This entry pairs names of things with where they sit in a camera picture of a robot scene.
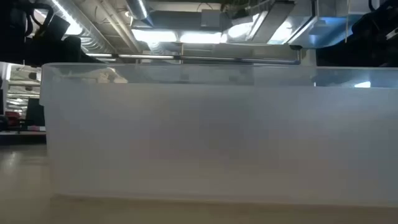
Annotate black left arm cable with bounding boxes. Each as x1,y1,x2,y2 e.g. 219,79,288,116
26,2,55,38

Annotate corrugated round silver duct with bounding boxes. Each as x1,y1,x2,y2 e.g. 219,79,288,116
40,0,118,54

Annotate dark background desk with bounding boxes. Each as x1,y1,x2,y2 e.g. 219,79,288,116
0,130,47,146

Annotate ceiling light panel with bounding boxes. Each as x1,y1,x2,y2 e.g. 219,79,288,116
178,30,223,44
132,28,178,44

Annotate translucent clear plastic bin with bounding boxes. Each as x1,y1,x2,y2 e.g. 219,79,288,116
39,62,398,208

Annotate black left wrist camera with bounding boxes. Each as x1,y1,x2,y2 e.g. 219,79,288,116
46,14,72,40

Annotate grey ceiling box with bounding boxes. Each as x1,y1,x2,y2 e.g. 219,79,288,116
200,9,223,29

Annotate smooth silver duct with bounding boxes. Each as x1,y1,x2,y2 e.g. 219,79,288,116
126,0,154,27

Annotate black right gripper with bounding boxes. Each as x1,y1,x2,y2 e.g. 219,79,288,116
316,40,398,68

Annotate horizontal metal pipe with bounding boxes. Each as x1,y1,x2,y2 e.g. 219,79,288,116
85,52,301,65

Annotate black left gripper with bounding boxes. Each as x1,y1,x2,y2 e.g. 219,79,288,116
24,35,105,67

